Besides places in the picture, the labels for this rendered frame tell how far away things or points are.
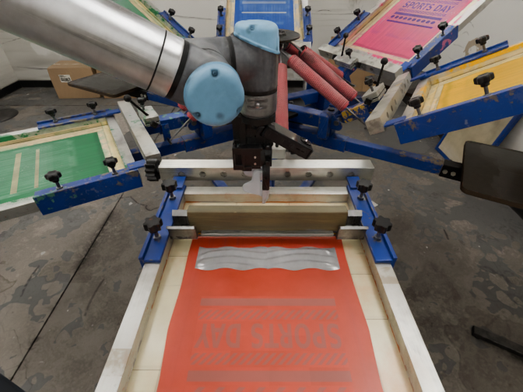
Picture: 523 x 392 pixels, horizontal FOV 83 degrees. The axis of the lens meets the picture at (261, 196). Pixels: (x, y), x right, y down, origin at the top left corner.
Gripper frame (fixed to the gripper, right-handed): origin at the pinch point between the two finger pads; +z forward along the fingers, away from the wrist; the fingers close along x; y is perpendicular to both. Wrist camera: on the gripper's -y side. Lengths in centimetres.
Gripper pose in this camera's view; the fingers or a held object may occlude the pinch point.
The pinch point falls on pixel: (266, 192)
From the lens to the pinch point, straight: 70.2
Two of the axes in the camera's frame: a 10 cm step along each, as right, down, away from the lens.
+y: -10.0, 0.0, 0.0
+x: 0.0, 6.2, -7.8
